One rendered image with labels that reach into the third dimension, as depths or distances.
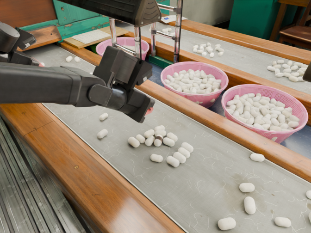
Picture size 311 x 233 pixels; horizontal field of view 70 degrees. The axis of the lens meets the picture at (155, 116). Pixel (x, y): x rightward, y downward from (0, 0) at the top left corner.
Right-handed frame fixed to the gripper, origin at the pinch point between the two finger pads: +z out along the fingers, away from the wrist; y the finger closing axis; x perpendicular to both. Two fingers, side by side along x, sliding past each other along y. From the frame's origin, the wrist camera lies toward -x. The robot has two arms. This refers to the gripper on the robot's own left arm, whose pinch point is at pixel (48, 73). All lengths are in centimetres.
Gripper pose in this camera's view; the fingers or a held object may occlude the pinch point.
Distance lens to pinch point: 91.4
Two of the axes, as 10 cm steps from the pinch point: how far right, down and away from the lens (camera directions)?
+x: -4.5, 8.9, 1.3
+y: -7.2, -4.4, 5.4
